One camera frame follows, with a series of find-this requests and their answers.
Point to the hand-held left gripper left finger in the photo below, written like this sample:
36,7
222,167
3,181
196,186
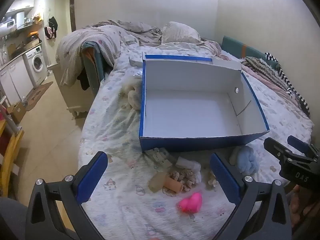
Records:
93,177

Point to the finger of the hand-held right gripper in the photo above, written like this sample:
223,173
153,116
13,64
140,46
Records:
298,144
276,148

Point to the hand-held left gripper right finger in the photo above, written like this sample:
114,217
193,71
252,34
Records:
225,178

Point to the light blue fluffy plush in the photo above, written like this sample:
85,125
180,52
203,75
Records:
246,160

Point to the beige patterned lace fabric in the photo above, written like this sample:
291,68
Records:
183,178

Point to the pink rubber duck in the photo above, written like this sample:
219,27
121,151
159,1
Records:
191,202

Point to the beige clip card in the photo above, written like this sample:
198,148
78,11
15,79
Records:
160,155

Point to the blue and white cardboard box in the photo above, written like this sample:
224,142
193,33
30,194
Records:
190,110

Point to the person's right hand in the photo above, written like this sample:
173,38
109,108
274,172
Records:
298,202

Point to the small beige trinket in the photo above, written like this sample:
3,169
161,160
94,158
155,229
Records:
212,178

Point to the white folded cloth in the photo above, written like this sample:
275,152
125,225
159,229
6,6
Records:
188,166

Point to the orange cylinder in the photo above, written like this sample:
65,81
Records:
173,185

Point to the black and white striped cloth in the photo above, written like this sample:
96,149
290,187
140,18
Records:
290,82

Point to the translucent beige bottle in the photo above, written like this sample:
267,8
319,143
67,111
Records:
157,183

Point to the knit patterned blanket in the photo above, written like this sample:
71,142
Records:
262,68

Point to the yellow wooden chair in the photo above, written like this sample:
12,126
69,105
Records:
10,155

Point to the cream plush toy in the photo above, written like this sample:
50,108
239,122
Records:
133,95

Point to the brown door mat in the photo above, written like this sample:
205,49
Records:
37,95

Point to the cardboard box on floor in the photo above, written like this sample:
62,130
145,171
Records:
17,110

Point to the teal headboard cushion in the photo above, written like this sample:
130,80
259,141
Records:
233,45

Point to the small white packet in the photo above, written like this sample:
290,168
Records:
136,61

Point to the white kitchen cabinet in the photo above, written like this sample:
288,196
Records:
12,80

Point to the white washing machine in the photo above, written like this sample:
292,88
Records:
36,62

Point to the beige quilted duvet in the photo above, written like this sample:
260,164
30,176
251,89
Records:
100,40

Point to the beige pillow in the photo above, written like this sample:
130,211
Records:
180,33

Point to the dark hanging clothes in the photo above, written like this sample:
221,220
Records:
52,24

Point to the white water heater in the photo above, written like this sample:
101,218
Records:
20,19

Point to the white wall cabinet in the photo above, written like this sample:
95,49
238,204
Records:
22,5

